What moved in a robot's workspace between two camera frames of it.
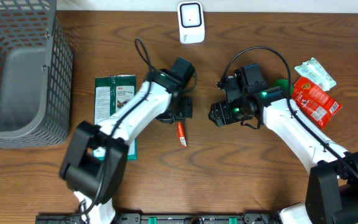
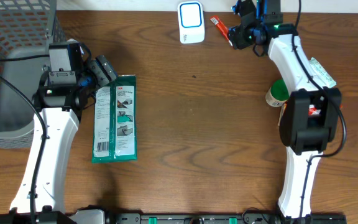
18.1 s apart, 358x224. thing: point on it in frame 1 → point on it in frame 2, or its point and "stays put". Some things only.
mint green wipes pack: x=313 y=70 stays put
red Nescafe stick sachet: x=181 y=133 → x=222 y=28
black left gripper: x=189 y=106 → x=102 y=78
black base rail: x=162 y=218 stays put
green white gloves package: x=110 y=91 stays put
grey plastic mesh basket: x=27 y=74 stays put
